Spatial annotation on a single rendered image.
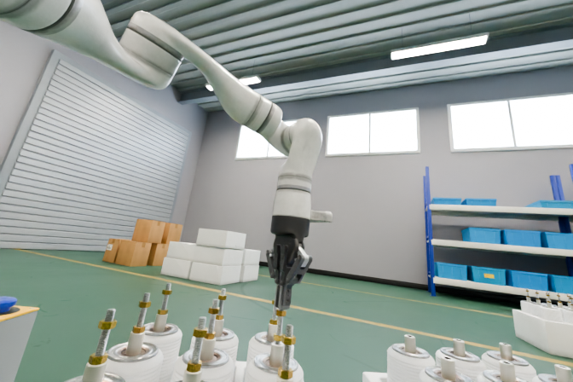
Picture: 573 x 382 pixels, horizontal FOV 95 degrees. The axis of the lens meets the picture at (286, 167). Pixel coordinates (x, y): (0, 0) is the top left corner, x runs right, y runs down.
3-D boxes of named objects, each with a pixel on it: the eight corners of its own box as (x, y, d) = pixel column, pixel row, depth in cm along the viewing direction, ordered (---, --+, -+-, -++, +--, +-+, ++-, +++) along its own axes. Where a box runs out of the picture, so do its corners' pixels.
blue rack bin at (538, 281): (499, 284, 389) (497, 269, 395) (532, 288, 375) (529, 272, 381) (512, 286, 345) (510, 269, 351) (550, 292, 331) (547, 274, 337)
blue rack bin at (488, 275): (465, 279, 405) (463, 265, 411) (494, 283, 391) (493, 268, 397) (473, 281, 362) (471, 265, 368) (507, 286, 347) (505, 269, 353)
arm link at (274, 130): (303, 140, 64) (253, 110, 59) (325, 128, 56) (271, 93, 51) (294, 164, 61) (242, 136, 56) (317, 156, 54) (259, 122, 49)
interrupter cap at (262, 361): (299, 361, 48) (300, 356, 48) (294, 380, 40) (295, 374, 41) (259, 353, 49) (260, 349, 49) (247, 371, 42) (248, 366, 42)
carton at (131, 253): (146, 266, 350) (152, 242, 359) (130, 266, 330) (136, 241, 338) (131, 263, 363) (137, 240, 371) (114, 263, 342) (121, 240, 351)
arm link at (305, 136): (323, 193, 50) (298, 197, 58) (328, 120, 55) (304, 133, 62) (292, 185, 47) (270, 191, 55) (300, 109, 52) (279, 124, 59)
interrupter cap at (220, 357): (171, 359, 43) (172, 355, 43) (206, 348, 49) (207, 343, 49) (204, 375, 39) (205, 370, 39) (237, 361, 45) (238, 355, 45)
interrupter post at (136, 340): (123, 352, 43) (129, 330, 44) (139, 350, 45) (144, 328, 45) (125, 358, 41) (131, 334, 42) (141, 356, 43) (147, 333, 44)
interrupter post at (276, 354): (283, 364, 46) (286, 342, 46) (281, 370, 43) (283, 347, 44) (270, 361, 46) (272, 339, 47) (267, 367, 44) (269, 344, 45)
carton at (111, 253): (123, 260, 381) (128, 239, 390) (133, 263, 371) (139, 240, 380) (101, 260, 355) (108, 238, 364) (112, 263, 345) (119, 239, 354)
